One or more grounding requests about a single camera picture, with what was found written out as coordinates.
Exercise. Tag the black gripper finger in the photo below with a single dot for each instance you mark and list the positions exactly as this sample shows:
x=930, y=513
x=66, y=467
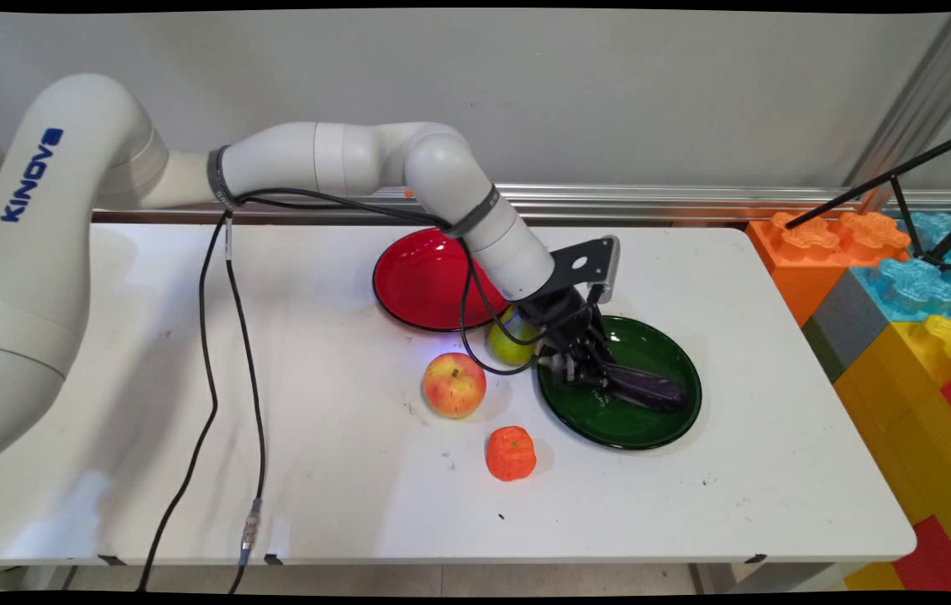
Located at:
x=570, y=370
x=601, y=357

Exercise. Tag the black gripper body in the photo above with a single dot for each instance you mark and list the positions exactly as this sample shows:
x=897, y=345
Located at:
x=559, y=318

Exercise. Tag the purple toy eggplant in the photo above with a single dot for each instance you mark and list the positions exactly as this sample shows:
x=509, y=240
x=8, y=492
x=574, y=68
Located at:
x=652, y=391

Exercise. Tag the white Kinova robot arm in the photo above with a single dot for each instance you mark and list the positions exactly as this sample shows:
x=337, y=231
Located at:
x=341, y=160

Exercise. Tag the green toy pear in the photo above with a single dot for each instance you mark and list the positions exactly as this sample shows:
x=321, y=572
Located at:
x=505, y=346

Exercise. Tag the dark green plate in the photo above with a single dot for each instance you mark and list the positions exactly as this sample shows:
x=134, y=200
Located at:
x=618, y=420

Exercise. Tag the orange toy tangerine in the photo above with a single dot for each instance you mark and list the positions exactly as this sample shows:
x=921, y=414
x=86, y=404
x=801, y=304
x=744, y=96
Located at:
x=511, y=454

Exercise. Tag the red yellow toy apple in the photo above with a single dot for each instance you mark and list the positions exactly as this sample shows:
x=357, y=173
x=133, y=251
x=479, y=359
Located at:
x=454, y=385

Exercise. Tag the red plate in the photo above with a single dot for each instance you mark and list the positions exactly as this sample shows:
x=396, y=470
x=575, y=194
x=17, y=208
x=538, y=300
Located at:
x=421, y=281

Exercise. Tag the orange giant building block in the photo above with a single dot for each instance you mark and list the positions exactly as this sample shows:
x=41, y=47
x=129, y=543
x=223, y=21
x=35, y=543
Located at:
x=803, y=260

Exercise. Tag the grey giant building block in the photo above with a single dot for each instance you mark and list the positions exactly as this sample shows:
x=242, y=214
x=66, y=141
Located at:
x=849, y=323

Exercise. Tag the yellow giant building block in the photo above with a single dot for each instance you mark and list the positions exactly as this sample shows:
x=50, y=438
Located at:
x=912, y=403

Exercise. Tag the blue giant building block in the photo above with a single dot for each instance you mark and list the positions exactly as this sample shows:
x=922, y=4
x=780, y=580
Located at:
x=916, y=286

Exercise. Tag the black tripod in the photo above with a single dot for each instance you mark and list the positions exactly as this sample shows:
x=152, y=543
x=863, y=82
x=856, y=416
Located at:
x=904, y=181

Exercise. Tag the red giant building block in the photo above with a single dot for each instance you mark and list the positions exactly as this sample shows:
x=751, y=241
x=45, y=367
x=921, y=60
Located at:
x=937, y=559

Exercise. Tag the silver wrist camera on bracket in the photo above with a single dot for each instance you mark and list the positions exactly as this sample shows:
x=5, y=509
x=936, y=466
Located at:
x=589, y=256

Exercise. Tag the aluminium rail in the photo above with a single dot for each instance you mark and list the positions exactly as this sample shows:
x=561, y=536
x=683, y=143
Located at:
x=694, y=202

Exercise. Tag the grey table leg frame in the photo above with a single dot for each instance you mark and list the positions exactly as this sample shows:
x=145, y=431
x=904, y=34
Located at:
x=769, y=578

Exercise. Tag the slanted aluminium post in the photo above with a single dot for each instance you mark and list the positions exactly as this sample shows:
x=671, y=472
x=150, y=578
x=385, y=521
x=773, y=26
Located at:
x=921, y=101

